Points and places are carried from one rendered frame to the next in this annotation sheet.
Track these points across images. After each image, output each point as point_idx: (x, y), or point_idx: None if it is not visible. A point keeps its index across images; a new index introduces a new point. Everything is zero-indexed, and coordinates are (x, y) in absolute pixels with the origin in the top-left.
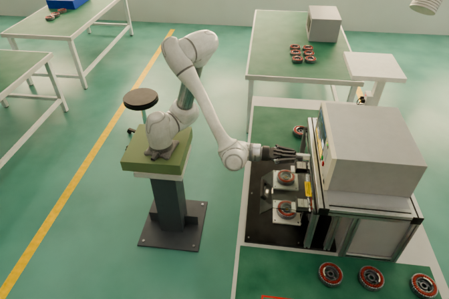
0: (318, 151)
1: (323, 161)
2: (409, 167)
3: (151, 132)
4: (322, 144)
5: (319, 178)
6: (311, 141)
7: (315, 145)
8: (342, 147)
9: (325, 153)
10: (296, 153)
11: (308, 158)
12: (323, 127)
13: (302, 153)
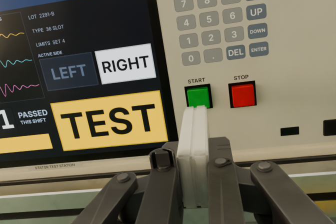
0: (98, 165)
1: (221, 97)
2: None
3: None
4: (122, 71)
5: (291, 163)
6: (0, 194)
7: (42, 184)
8: None
9: (229, 25)
10: (190, 152)
11: (209, 133)
12: (44, 3)
13: (188, 129)
